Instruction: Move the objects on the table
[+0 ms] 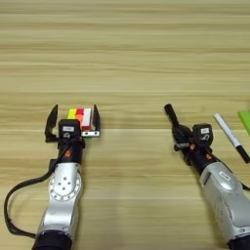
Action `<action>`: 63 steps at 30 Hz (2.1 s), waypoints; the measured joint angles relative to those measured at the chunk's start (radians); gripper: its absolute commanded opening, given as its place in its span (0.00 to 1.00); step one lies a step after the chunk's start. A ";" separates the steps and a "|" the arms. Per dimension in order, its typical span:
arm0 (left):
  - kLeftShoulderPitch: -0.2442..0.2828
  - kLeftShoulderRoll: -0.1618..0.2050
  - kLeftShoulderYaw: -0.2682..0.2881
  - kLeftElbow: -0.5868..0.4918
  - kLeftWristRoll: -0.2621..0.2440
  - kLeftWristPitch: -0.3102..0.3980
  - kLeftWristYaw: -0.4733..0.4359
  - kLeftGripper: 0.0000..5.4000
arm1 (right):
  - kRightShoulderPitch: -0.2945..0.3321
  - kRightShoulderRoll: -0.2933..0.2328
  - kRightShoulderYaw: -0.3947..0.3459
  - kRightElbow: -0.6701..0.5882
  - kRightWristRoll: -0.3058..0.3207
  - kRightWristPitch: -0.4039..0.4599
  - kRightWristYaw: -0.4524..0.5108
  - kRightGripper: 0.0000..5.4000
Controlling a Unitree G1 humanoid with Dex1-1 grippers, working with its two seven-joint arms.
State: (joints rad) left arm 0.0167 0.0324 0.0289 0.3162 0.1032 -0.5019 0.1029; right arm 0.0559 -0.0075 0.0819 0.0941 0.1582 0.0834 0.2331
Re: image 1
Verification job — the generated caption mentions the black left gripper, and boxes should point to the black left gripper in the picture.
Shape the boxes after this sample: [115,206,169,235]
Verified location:
[44,104,102,166]

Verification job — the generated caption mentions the white marker with black cap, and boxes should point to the white marker with black cap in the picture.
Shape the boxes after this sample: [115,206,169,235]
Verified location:
[213,112,250,165]

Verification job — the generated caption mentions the green rectangular block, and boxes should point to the green rectangular block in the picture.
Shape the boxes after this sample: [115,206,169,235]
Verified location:
[237,109,250,137]

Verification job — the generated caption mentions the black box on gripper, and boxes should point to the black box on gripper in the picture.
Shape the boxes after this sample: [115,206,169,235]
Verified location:
[191,122,215,147]
[57,118,82,142]

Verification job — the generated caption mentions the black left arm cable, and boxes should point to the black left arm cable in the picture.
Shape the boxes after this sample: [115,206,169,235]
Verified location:
[3,150,66,240]

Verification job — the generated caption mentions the multicolour puzzle cube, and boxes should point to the multicolour puzzle cube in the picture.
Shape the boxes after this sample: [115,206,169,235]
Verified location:
[66,106,94,132]

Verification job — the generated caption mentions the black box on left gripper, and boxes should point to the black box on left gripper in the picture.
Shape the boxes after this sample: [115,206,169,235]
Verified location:
[57,118,82,142]

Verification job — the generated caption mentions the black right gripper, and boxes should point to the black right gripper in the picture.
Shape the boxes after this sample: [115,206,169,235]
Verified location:
[171,124,217,174]

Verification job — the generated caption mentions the all black marker pen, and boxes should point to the all black marker pen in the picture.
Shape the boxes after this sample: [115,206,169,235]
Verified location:
[163,103,184,132]

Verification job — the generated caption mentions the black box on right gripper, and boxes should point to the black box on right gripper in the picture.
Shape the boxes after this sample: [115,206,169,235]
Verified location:
[191,122,215,147]

